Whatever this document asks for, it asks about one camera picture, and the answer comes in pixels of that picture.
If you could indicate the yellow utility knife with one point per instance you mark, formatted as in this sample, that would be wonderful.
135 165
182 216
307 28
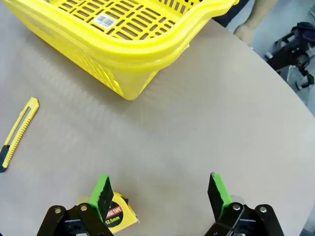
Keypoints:
22 125

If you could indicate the white barcode sticker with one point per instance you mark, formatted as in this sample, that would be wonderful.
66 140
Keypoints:
104 21

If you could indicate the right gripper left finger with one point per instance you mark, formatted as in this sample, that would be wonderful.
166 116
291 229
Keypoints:
102 194

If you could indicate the person's left hand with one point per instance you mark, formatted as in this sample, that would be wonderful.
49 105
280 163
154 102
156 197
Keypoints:
244 34

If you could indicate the yellow plastic shopping basket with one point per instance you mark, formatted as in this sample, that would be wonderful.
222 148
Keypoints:
137 55

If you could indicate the yellow tape measure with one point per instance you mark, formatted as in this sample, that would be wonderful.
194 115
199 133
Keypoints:
123 218

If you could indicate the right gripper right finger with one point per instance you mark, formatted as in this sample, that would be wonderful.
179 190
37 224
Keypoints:
217 196

